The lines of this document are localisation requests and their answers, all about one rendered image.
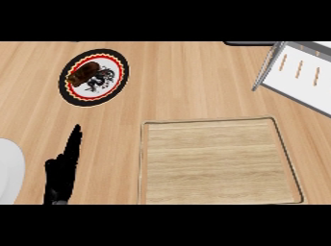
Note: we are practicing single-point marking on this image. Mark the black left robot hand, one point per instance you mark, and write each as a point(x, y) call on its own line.
point(64, 169)

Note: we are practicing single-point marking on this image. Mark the brown chocolate cupcake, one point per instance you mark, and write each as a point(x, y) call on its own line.
point(83, 73)

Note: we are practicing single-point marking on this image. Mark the pale wooden tray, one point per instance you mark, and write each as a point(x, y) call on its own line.
point(218, 161)

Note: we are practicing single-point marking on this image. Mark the round patterned plate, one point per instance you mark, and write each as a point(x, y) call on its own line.
point(95, 78)

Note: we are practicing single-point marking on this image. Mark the dark flat appliance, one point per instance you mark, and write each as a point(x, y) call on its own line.
point(249, 43)

